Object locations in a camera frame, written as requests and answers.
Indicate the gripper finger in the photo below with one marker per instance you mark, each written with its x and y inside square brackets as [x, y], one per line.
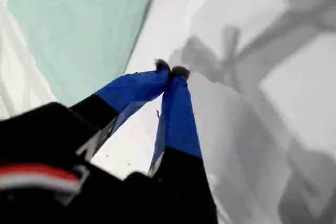
[178, 119]
[136, 87]

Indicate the pale green T-shirt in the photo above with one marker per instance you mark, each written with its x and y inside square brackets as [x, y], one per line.
[78, 24]

